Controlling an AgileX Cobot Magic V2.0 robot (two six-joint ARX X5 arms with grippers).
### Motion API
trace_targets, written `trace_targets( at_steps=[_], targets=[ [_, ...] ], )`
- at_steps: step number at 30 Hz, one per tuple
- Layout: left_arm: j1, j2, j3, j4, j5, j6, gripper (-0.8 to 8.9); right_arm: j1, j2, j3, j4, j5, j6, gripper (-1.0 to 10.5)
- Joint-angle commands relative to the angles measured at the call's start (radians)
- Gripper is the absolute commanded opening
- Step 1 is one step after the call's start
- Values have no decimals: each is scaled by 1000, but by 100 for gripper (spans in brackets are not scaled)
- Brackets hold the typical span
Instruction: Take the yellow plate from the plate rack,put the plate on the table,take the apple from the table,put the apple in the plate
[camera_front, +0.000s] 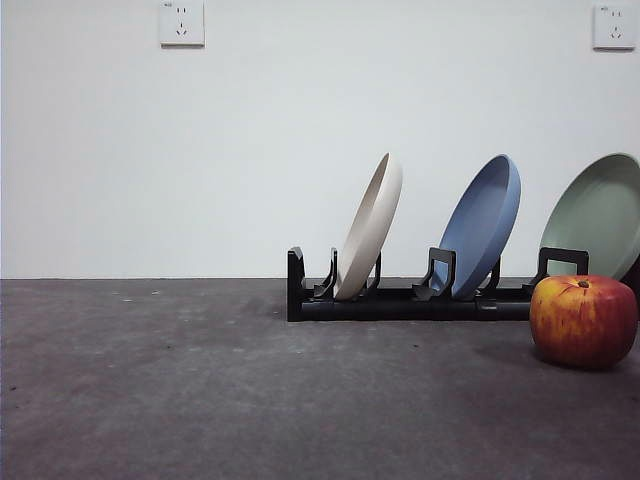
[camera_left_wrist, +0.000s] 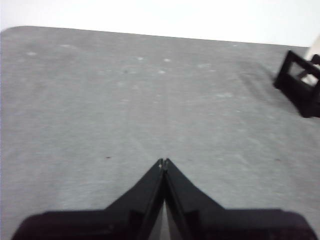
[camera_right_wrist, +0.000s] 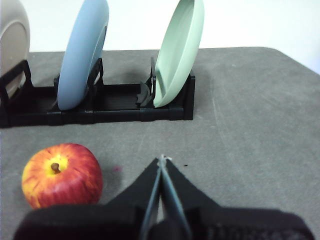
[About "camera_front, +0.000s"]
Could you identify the pale yellow plate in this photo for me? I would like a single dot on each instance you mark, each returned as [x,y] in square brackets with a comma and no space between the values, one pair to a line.
[365,235]

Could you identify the red yellow apple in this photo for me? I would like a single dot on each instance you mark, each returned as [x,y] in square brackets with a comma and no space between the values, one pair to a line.
[582,325]

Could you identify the black plate rack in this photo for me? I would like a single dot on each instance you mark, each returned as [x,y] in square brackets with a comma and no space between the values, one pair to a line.
[380,310]

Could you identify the blue plate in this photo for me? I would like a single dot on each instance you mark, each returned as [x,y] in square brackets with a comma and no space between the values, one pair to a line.
[480,235]

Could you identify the green plate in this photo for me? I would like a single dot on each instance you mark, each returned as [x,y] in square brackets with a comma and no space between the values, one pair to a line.
[600,215]

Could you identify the white wall socket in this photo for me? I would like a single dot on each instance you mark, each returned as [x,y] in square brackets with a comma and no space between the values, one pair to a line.
[611,27]
[182,25]

